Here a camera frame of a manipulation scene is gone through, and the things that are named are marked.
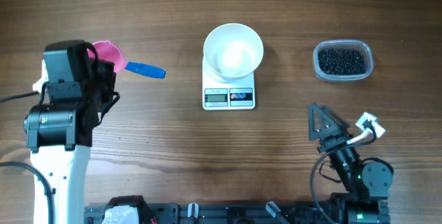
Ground black beans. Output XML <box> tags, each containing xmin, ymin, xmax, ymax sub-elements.
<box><xmin>318</xmin><ymin>48</ymin><xmax>366</xmax><ymax>75</ymax></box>

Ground white digital kitchen scale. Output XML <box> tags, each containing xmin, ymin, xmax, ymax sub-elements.
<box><xmin>202</xmin><ymin>59</ymin><xmax>256</xmax><ymax>111</ymax></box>

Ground pink scoop blue handle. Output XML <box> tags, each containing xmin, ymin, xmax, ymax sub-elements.
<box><xmin>93</xmin><ymin>40</ymin><xmax>166</xmax><ymax>79</ymax></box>

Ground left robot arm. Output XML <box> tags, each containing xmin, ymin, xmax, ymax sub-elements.
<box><xmin>23</xmin><ymin>40</ymin><xmax>119</xmax><ymax>223</ymax></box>

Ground white bowl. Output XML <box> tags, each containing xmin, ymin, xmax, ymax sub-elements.
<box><xmin>203</xmin><ymin>23</ymin><xmax>264</xmax><ymax>80</ymax></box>

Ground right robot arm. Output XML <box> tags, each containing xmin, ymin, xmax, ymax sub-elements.
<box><xmin>308</xmin><ymin>103</ymin><xmax>394</xmax><ymax>223</ymax></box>

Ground clear plastic container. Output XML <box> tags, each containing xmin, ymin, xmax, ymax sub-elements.
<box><xmin>313</xmin><ymin>39</ymin><xmax>374</xmax><ymax>82</ymax></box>

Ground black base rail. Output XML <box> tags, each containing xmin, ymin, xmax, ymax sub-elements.
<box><xmin>84</xmin><ymin>195</ymin><xmax>391</xmax><ymax>224</ymax></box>

